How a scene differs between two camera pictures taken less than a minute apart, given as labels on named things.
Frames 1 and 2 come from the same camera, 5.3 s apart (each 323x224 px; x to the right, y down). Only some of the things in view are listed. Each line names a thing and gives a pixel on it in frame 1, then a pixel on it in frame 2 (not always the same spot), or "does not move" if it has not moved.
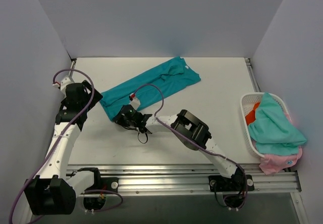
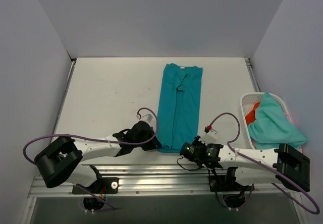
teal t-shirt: x=171 y=77 -> x=179 y=108
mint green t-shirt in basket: x=272 y=131 does not move
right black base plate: x=238 y=183 does not move
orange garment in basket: x=251 y=117 does not move
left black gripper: x=91 y=93 -> x=153 y=138
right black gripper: x=121 y=116 -> x=185 y=150
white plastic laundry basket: x=248 y=101 does not move
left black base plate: x=108 y=183 does not move
